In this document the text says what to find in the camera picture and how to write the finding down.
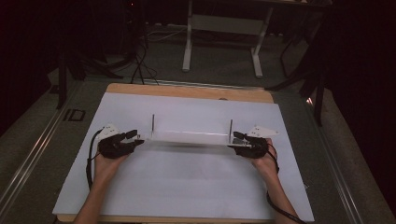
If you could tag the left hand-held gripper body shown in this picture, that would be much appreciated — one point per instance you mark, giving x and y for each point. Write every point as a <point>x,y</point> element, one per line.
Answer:
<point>113,146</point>

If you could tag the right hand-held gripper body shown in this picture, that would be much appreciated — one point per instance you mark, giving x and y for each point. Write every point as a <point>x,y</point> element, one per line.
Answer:
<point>257,144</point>

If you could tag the clear acrylic photo frame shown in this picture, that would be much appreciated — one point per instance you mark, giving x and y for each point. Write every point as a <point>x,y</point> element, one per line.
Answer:
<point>190,138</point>

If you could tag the person's right hand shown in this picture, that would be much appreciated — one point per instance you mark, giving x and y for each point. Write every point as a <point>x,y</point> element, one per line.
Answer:
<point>266,165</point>

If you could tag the person's left hand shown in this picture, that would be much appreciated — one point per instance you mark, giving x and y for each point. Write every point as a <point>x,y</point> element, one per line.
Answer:
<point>109,168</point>

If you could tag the white table mat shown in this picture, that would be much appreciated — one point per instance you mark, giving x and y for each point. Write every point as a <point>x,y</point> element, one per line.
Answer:
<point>174,180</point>

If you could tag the wooden table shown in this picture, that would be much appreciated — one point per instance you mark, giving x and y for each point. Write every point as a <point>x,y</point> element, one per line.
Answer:
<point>186,91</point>

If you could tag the black tripod stand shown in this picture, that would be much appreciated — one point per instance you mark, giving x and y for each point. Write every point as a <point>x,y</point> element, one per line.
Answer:
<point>311,74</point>

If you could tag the metal floor rail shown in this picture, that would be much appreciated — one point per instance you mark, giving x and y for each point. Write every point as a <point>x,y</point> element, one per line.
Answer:
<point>336,168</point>
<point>34,149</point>
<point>199,84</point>

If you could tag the white metal desk frame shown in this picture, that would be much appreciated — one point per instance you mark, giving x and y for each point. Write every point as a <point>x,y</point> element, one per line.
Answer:
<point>224,25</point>

